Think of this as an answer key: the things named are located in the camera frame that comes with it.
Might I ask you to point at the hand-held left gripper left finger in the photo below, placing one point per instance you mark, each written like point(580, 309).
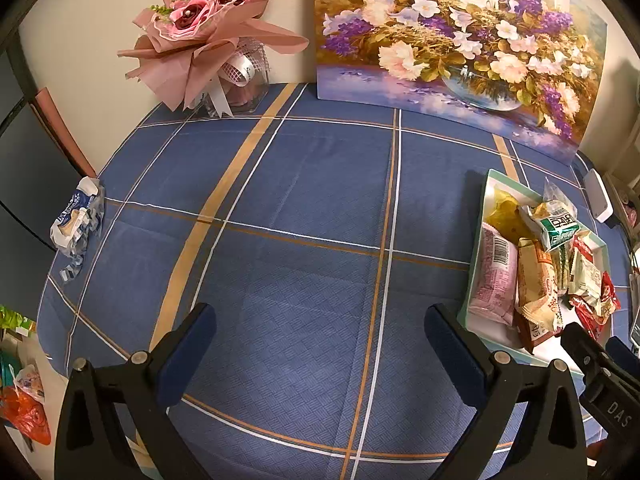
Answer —
point(195, 330)

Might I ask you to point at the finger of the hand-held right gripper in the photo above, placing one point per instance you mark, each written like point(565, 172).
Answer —
point(582, 350)

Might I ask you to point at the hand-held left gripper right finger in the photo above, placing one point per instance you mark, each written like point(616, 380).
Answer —
point(452, 345)

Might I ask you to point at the small red snack packet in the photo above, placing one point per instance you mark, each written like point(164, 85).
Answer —
point(590, 317)

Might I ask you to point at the beige orange snack packet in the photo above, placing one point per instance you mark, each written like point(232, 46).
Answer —
point(537, 285)

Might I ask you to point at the pink snack packet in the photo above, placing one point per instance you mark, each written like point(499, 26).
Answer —
point(492, 275)

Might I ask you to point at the green white snack packet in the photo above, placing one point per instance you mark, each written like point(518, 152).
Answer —
point(560, 227)

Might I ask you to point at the yellow snack packet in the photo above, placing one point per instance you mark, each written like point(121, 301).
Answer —
point(505, 215)

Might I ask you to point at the clear plastic bun packet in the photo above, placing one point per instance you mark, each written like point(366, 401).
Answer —
point(557, 195)

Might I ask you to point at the blue plaid tablecloth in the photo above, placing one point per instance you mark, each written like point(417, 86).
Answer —
point(300, 240)

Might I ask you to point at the white grey device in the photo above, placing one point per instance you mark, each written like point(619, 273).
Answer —
point(597, 197)

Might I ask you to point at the blue white tissue pack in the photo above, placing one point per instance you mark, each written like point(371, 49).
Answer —
point(75, 220)

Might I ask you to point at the green plastic packet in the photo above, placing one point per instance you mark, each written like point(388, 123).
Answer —
point(15, 320)

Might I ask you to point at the orange plastic bag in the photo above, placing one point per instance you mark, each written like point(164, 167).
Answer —
point(25, 417)

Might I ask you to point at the dark cabinet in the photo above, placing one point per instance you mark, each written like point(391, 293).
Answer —
point(25, 175)

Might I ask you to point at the clear glass vase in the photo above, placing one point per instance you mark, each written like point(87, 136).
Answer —
point(245, 95)

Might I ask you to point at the floral painting canvas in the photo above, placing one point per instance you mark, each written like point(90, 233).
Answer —
point(450, 50)

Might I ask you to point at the pink paper flower bouquet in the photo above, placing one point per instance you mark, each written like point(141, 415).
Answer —
point(200, 25)

